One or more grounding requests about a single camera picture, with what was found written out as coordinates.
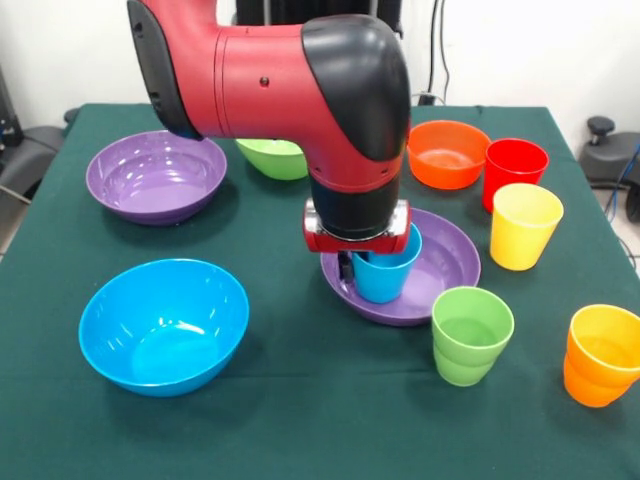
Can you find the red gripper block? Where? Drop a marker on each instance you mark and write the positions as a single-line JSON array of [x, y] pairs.
[[360, 246]]

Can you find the blue plastic cup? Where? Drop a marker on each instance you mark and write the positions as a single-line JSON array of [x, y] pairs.
[[382, 282]]

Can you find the shallow purple plastic bowl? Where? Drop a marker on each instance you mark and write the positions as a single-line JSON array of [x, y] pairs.
[[440, 270]]

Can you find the green plastic cup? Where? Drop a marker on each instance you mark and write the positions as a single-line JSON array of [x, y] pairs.
[[470, 360]]

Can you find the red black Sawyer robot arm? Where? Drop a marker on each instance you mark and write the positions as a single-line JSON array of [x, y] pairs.
[[260, 75]]

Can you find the green plastic bowl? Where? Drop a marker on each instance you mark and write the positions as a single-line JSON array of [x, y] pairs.
[[275, 162]]

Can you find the orange-red plastic bowl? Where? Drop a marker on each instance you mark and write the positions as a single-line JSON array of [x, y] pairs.
[[445, 170]]

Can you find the dark green tablecloth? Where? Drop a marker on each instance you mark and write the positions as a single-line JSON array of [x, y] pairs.
[[350, 425]]

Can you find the yellow plastic cup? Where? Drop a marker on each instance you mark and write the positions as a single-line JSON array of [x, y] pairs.
[[522, 235]]

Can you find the black power plug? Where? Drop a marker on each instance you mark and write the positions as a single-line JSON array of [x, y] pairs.
[[426, 99]]

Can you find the red plastic cup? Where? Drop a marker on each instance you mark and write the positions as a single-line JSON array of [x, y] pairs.
[[515, 165]]

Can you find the blue plastic bowl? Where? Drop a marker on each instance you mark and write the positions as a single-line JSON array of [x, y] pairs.
[[165, 345]]

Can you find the deep purple plastic bowl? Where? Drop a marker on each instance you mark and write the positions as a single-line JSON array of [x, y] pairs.
[[155, 180]]

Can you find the orange plastic cup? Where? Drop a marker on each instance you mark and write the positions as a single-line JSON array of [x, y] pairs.
[[595, 370]]

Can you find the grey pedestal foot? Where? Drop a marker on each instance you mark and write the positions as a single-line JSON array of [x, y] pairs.
[[30, 155], [605, 160]]

